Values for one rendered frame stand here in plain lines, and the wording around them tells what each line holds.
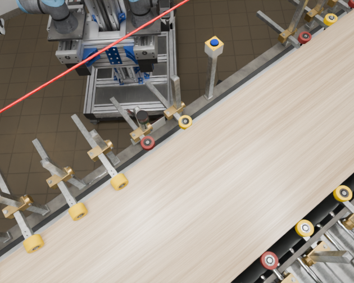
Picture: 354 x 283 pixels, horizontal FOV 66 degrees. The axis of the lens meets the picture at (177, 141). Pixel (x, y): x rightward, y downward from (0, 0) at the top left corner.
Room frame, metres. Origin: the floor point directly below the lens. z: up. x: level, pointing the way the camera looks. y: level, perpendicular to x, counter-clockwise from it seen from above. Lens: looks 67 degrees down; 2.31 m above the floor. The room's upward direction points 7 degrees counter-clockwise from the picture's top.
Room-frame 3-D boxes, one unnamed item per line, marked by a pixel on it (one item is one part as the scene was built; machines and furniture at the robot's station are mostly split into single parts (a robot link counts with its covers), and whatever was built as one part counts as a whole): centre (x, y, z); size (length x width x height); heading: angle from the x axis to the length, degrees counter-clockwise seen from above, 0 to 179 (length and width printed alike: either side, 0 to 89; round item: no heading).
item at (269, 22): (1.39, -0.82, 0.80); 0.43 x 0.03 x 0.04; 30
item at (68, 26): (1.44, 0.61, 1.09); 0.15 x 0.15 x 0.10
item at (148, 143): (0.61, 0.17, 0.85); 0.08 x 0.08 x 0.11
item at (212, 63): (0.98, -0.26, 0.93); 0.05 x 0.04 x 0.45; 120
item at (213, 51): (0.98, -0.26, 1.18); 0.07 x 0.07 x 0.08; 30
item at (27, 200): (0.33, 0.85, 0.95); 0.13 x 0.06 x 0.05; 120
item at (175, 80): (0.85, -0.03, 0.92); 0.03 x 0.03 x 0.48; 30
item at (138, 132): (0.71, 0.20, 0.85); 0.13 x 0.06 x 0.05; 120
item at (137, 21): (1.40, 0.11, 1.09); 0.15 x 0.15 x 0.10
